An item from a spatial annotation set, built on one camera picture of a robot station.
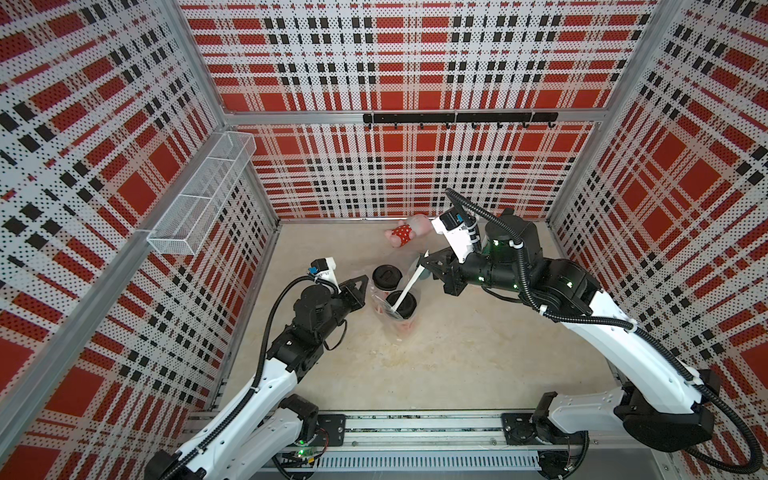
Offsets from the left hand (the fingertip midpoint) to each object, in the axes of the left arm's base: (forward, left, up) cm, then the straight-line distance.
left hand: (373, 277), depth 75 cm
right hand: (-6, -13, +15) cm, 21 cm away
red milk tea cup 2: (-7, -8, -10) cm, 15 cm away
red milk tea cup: (+4, -3, -6) cm, 8 cm away
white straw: (-7, -9, +8) cm, 14 cm away
